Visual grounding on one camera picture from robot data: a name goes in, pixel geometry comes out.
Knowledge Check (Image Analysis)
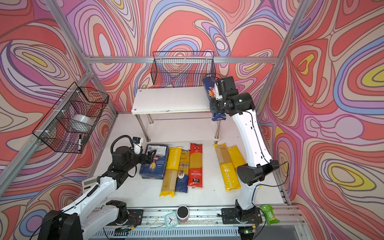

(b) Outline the dark blue Barilla pasta box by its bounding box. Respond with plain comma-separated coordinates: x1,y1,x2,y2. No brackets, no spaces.
140,144,169,180

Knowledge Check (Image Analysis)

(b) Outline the blue Barilla spaghetti pack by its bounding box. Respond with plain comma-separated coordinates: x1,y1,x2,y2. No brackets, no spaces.
203,78,226,122

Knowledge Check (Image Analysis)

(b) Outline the yellow pastatime spaghetti pack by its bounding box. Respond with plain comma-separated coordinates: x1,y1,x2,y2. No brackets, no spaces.
160,147,182,198
214,144,241,192

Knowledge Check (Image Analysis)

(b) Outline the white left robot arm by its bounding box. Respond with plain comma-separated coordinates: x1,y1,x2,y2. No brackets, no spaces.
38,147,157,240

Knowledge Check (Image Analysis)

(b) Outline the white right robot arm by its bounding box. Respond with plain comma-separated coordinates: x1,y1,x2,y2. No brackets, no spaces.
203,77,280,221

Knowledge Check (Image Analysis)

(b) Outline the clear blue spaghetti pack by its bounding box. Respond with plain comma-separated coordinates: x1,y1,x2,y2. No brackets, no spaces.
175,150,190,194

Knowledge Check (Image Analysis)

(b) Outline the white calculator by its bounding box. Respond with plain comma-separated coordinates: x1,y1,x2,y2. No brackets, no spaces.
82,176,101,195

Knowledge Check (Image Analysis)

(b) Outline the black marker pen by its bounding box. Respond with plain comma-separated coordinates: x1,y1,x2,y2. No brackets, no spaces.
78,134,82,152

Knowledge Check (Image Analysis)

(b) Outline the white two-tier shelf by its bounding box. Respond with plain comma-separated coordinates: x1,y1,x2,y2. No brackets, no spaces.
132,87,221,143

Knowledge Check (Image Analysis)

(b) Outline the red spaghetti pack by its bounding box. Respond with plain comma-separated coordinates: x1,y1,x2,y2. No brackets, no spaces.
188,143,203,188

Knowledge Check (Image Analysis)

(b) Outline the silver tape roll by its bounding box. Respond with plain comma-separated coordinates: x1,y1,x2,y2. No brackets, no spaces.
72,114,94,126

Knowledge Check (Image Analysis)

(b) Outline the black round speaker can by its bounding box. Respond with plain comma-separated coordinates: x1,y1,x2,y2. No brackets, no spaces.
176,206,190,223

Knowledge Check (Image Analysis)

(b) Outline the teal alarm clock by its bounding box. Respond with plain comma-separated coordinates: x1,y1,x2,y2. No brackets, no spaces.
164,212,179,229

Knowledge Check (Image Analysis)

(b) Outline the yellow spaghetti pack far right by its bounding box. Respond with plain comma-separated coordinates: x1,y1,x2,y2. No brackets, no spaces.
228,146,246,169

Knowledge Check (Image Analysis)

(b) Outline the green snack packet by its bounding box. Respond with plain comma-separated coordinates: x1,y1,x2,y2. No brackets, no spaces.
260,204,280,226

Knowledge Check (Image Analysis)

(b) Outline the black wire basket rear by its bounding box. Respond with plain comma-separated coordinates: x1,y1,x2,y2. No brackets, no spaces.
151,51,216,88

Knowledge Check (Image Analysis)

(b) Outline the black wire basket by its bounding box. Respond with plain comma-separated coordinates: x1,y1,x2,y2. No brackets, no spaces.
151,51,216,88
32,83,109,154

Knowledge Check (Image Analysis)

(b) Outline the black wire basket left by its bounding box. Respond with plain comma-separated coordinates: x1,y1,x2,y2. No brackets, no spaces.
32,83,109,154

